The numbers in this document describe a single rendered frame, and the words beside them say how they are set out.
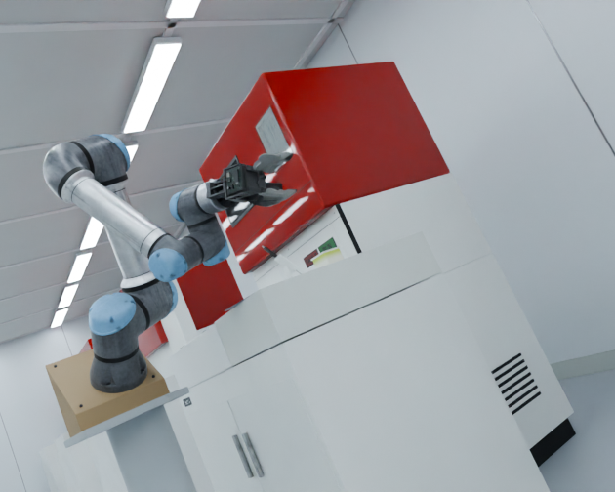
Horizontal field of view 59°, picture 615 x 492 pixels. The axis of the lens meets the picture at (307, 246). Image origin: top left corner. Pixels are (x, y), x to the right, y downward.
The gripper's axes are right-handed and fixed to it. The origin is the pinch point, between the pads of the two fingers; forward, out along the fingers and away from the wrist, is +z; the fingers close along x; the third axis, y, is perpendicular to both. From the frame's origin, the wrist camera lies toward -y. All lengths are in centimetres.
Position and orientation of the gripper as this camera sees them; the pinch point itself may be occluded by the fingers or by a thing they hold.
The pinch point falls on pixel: (292, 174)
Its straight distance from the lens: 118.8
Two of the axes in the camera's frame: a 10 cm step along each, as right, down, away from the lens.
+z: 7.9, -1.7, -5.9
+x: -1.0, -9.8, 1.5
